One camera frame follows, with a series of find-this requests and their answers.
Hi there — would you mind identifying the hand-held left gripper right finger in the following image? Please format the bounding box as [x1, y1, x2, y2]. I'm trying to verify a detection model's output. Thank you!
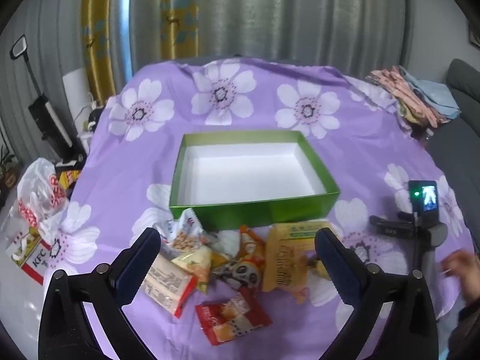
[314, 227, 439, 360]

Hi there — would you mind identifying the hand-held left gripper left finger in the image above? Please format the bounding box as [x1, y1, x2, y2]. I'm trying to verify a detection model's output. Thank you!
[37, 227, 163, 360]

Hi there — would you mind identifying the white snack packet red edge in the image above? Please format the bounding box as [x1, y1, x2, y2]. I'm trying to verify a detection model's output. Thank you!
[142, 253, 197, 317]

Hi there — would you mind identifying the large yellow snack packet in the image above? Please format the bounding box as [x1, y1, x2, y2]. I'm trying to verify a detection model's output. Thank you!
[261, 222, 334, 293]

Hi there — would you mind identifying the white nut snack packet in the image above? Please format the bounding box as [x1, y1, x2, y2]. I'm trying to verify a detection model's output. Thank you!
[162, 208, 218, 257]

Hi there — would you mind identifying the yellow green snack packet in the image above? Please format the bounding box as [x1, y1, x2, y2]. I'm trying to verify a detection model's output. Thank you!
[170, 245, 214, 295]

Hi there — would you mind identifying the silver snack packet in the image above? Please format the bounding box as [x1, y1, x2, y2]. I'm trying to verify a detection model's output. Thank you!
[208, 230, 242, 257]

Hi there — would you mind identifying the panda print snack packet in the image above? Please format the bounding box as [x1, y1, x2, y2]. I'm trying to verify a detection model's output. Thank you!
[212, 258, 265, 290]

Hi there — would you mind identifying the green cardboard box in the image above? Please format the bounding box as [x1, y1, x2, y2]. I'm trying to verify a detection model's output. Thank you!
[168, 130, 341, 229]

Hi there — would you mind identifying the person's right forearm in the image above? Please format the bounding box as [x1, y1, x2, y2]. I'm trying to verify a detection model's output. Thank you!
[448, 300, 480, 360]

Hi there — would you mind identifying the person's right hand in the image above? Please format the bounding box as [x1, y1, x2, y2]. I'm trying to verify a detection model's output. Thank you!
[440, 249, 480, 308]

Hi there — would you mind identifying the white red paper bag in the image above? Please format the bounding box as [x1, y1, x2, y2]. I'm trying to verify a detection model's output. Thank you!
[5, 229, 53, 284]

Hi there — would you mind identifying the grey phone gimbal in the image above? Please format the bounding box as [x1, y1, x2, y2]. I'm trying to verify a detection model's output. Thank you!
[369, 212, 449, 282]

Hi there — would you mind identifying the yellow red box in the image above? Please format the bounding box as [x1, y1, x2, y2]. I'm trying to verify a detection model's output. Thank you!
[56, 170, 82, 190]

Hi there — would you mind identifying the black smartphone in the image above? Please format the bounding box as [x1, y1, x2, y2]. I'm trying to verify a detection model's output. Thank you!
[408, 180, 439, 218]

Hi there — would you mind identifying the white red plastic bag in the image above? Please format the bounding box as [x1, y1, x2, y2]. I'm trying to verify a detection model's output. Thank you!
[9, 157, 70, 241]

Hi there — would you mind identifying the purple floral cloth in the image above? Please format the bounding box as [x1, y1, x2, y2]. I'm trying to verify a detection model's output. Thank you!
[37, 58, 477, 360]

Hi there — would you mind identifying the grey sofa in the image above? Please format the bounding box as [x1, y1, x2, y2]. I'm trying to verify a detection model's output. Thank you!
[424, 58, 480, 252]

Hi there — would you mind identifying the black upright vacuum cleaner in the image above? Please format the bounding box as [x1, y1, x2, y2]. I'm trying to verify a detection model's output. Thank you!
[10, 34, 89, 166]

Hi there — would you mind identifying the pile of folded clothes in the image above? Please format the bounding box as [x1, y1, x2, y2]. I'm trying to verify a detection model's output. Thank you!
[365, 65, 451, 126]

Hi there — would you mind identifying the light blue folded cloth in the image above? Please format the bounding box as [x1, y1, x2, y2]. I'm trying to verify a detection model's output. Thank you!
[399, 65, 462, 119]

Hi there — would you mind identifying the gold curtain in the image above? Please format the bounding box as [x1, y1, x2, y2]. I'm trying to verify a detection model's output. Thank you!
[80, 0, 201, 106]

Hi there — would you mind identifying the grey curtain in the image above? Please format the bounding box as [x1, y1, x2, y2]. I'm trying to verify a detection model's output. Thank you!
[0, 0, 413, 151]

